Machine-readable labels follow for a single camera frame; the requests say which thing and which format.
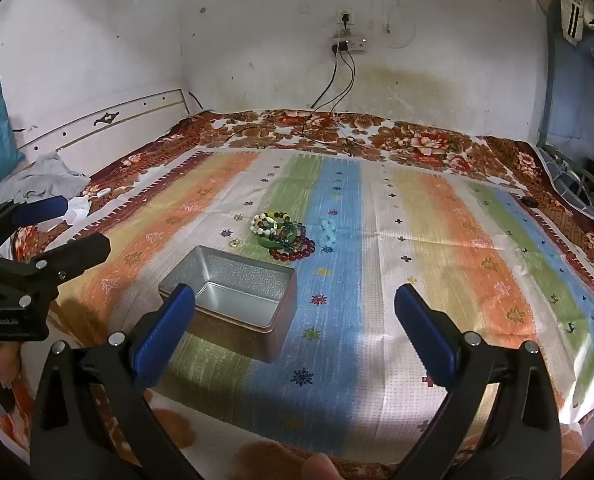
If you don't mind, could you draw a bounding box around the grey cloth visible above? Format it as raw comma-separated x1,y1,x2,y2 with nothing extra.
12,152,90,199

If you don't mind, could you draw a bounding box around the person's right hand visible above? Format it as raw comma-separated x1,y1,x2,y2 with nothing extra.
301,452,338,480

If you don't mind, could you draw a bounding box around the brown floral blanket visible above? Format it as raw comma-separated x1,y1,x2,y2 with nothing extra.
0,107,594,480

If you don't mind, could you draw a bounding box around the white bed headboard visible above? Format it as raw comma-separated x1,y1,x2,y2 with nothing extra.
7,87,190,181

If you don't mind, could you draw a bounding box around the dark multicolour beaded bracelet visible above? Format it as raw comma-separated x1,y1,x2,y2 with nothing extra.
287,220,310,249

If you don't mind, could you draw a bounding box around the person's left hand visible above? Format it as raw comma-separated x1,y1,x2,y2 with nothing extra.
0,344,26,392

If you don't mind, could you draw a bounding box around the metal rack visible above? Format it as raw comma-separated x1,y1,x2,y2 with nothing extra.
537,145,594,234

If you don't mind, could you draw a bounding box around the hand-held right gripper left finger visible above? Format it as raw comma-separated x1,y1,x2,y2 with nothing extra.
29,284,202,480

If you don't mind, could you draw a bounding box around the striped colourful mat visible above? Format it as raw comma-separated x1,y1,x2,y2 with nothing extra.
52,150,594,441

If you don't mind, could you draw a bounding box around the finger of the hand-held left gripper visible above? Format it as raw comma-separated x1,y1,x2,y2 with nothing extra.
24,232,112,287
0,195,69,262

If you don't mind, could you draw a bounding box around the white power strip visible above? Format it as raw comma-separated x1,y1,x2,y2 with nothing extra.
331,36,368,55

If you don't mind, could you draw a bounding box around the white and green beaded bracelet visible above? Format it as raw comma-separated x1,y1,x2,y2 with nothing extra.
249,212,278,237

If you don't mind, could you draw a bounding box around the silver metal tin box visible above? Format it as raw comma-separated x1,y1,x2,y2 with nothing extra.
158,245,298,365

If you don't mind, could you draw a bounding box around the light blue beaded bracelet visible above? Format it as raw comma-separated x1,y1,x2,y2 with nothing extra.
318,219,340,254

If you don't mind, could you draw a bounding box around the white crumpled tissue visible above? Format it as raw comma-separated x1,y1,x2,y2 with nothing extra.
42,187,112,234

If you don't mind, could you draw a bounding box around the dark red beaded bracelet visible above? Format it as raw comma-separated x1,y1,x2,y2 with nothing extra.
268,237,318,263

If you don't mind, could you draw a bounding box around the green jade bangle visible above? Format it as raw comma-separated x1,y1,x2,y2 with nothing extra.
257,225,302,252

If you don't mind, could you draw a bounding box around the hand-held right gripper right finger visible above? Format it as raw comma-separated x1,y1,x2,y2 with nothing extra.
392,284,562,480

